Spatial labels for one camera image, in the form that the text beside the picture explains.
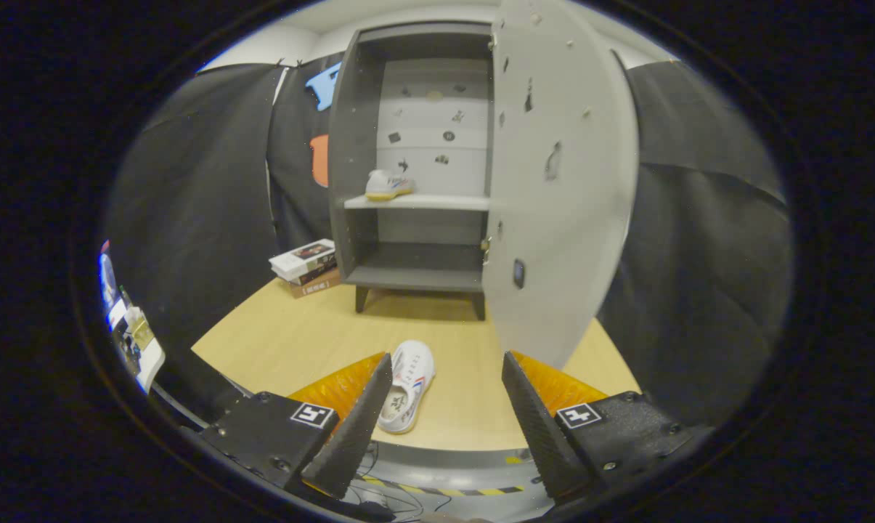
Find black book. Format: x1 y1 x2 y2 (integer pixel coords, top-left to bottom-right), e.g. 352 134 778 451
290 263 339 286

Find white book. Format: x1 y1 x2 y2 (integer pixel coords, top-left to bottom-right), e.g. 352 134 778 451
269 238 337 282

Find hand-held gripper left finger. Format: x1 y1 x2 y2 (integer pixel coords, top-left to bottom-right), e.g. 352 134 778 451
183 353 394 502

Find yellow black hazard tape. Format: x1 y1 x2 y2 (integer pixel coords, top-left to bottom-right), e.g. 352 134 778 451
361 476 526 498

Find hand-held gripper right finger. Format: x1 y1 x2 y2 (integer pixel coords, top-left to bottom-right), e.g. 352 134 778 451
501 351 715 502

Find brown book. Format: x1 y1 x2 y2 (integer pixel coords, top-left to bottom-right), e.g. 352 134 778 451
289 270 342 299

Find white and blue equipment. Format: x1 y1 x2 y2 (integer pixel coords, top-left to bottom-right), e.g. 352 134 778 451
99 240 166 394

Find black backdrop cloth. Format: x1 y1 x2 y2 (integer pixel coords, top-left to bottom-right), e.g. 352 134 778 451
103 58 794 429

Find black floor cables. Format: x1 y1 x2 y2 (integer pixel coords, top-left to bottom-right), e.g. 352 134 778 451
346 443 427 522

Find dark grey shoe cabinet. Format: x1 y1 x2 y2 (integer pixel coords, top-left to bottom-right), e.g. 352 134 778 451
327 22 497 322

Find white striped shoe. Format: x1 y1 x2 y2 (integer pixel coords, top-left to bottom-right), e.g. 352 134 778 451
378 340 436 435
365 169 416 202

